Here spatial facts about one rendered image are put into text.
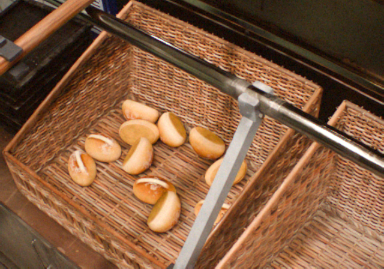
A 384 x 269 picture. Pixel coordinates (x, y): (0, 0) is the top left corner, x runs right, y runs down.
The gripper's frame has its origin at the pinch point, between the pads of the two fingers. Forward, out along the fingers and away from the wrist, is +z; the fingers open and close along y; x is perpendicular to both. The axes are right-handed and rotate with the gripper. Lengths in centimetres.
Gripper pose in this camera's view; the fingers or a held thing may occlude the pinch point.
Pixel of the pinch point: (8, 56)
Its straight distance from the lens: 123.6
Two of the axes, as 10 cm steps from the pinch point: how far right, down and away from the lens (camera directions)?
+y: 1.1, 6.8, 7.2
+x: -6.5, 6.0, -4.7
